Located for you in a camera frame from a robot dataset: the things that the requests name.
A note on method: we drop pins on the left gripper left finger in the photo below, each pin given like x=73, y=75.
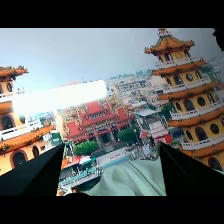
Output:
x=36, y=176

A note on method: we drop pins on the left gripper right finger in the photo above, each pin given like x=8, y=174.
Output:
x=190, y=176

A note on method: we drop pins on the pale grey garment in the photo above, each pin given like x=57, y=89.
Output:
x=130, y=180

